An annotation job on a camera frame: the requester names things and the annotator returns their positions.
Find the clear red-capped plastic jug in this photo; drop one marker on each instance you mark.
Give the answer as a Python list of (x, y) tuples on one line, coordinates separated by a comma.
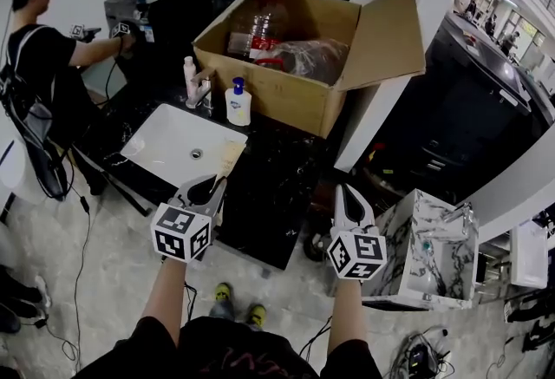
[(258, 28)]

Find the chrome sink faucet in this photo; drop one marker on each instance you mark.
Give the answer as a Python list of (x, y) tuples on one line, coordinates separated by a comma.
[(200, 86)]

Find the white blue pump soap bottle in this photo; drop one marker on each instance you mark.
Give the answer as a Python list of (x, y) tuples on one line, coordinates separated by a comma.
[(238, 106)]

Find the large open cardboard box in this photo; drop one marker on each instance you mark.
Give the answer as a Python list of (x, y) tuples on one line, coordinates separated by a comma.
[(286, 95)]

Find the black marble sink counter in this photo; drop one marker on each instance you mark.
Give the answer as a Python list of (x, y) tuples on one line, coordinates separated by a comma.
[(277, 186)]

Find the white rectangular sink basin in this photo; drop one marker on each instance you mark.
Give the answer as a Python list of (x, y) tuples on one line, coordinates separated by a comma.
[(169, 139)]

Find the large black copier machine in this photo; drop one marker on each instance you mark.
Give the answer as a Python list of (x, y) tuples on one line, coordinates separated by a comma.
[(468, 117)]

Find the black white sneaker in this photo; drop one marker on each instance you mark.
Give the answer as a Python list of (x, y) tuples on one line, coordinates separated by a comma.
[(531, 308)]

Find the white board panel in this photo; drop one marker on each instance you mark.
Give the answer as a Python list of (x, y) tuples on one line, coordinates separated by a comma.
[(368, 121)]

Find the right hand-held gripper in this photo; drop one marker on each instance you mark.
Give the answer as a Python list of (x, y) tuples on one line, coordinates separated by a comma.
[(357, 253)]

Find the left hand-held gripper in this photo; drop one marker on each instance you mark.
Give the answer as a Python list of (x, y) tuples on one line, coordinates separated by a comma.
[(178, 232)]

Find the black caster wheel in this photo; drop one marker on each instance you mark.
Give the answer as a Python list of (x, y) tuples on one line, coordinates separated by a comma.
[(314, 246)]

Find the white marble vanity sink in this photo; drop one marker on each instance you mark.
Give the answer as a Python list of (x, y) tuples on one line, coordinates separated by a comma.
[(429, 256)]

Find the white round fixture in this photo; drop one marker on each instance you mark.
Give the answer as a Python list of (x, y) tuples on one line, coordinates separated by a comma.
[(11, 171)]

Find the black shoes pair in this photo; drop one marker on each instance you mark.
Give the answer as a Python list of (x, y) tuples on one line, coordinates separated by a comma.
[(17, 299)]

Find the chrome faucet on marble vanity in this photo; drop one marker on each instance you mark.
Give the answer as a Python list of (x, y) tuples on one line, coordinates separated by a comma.
[(460, 217)]

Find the clear plastic wrapped bundle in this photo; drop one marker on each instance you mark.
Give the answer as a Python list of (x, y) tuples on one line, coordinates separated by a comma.
[(312, 58)]

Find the person's black shirt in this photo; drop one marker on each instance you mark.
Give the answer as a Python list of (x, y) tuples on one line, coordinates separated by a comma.
[(234, 351)]

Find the person's yellow shoe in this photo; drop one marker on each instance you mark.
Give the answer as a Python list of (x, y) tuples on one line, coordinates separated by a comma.
[(256, 315), (223, 297)]

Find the person's left forearm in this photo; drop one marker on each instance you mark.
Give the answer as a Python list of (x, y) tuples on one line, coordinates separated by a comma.
[(167, 299)]

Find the white ceramic basin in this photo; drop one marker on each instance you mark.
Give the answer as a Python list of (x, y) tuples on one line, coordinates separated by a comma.
[(528, 253)]

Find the metal sink drain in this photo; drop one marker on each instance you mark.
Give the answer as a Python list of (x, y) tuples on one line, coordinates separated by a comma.
[(197, 153)]

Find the slim pale pink bottle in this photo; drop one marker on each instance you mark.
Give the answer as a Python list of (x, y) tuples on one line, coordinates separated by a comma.
[(189, 73)]

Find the beige toiletry item tube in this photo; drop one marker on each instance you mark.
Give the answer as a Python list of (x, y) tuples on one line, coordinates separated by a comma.
[(230, 160)]

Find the person's right yellow shoe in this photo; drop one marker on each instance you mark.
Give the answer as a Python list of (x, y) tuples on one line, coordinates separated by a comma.
[(256, 315)]

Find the person's right forearm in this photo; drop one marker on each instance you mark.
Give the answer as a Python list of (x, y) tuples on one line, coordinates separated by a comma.
[(347, 312)]

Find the person's left yellow shoe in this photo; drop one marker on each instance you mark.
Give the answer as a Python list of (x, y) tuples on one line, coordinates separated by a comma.
[(223, 297)]

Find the black glossy cabinet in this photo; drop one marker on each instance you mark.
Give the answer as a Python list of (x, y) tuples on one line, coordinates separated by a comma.
[(178, 17)]

